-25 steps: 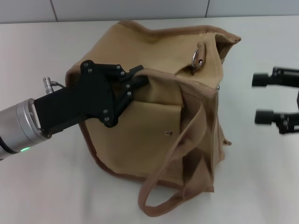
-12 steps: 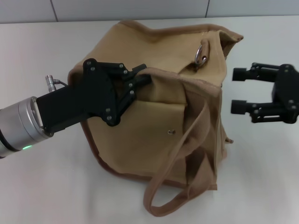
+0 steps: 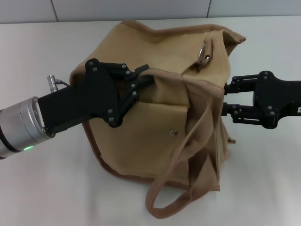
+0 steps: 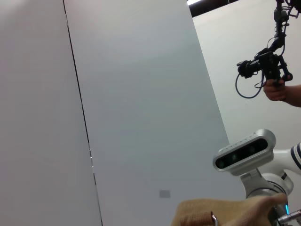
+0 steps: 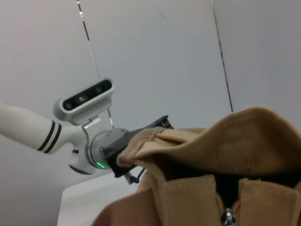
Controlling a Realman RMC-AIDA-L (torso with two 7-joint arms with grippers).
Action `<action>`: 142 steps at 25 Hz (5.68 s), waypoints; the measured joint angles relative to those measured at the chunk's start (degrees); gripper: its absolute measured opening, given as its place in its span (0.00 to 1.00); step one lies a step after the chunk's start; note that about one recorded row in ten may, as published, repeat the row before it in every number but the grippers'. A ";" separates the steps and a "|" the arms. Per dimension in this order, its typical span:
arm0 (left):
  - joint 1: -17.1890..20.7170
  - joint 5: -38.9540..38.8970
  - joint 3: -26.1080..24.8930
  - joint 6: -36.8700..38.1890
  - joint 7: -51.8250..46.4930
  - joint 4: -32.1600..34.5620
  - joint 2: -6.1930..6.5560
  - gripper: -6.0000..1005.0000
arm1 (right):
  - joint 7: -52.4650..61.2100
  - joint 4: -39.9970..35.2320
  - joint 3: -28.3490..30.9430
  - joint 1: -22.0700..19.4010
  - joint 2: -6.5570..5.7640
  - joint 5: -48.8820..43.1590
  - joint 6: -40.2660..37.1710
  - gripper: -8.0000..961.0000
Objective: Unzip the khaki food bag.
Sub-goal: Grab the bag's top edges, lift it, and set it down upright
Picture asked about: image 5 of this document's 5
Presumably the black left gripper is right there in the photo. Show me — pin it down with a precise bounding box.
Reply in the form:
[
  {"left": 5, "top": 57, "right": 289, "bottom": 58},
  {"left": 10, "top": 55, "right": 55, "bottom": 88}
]
[{"left": 100, "top": 114, "right": 175, "bottom": 179}]

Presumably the khaki canvas food bag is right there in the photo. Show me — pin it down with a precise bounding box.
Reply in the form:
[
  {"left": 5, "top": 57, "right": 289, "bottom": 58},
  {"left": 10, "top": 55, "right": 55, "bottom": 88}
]
[{"left": 90, "top": 106, "right": 301, "bottom": 226}]

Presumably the silver metal zipper pull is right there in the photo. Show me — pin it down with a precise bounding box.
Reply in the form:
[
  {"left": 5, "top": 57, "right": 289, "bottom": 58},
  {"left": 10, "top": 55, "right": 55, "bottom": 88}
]
[{"left": 222, "top": 208, "right": 237, "bottom": 226}]

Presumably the silver camera mount bracket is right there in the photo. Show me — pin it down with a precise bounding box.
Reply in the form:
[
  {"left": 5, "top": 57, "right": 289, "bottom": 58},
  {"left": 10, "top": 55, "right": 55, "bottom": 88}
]
[{"left": 81, "top": 107, "right": 118, "bottom": 140}]

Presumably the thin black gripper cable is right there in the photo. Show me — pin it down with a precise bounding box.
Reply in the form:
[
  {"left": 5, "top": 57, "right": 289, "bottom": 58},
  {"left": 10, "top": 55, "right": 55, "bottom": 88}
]
[{"left": 124, "top": 166, "right": 145, "bottom": 185}]

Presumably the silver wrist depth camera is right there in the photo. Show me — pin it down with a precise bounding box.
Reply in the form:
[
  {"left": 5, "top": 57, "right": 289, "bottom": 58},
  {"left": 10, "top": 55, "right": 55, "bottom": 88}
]
[{"left": 52, "top": 77, "right": 115, "bottom": 126}]

